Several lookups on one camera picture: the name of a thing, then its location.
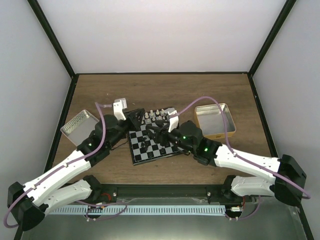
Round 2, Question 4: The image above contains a light blue slotted cable duct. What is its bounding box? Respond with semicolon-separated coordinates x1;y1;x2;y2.
51;205;226;216

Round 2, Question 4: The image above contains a black and silver chessboard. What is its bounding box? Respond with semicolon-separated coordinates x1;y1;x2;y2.
127;109;186;166

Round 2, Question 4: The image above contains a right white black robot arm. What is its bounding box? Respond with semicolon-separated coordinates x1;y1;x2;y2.
146;120;307;207

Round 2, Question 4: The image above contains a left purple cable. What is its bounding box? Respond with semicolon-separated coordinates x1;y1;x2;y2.
4;101;126;230

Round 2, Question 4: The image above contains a pile of black chess pieces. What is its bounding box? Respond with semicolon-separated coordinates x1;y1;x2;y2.
139;136;151;153

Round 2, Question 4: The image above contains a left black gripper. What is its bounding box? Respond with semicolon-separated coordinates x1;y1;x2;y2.
107;108;146;149

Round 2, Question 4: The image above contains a gold metal tin tray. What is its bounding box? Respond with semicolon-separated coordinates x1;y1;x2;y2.
194;103;237;140

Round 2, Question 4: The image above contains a purple cable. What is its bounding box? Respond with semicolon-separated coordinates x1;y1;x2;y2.
4;101;126;230
172;96;312;201

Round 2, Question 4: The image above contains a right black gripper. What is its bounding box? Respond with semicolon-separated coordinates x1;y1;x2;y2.
146;120;196;154

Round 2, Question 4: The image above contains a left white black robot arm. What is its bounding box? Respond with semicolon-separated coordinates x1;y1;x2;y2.
7;106;145;232

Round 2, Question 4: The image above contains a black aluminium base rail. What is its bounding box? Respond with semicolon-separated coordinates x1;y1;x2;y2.
97;184;234;203

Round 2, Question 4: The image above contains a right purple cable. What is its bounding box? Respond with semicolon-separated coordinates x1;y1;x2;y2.
172;96;312;201

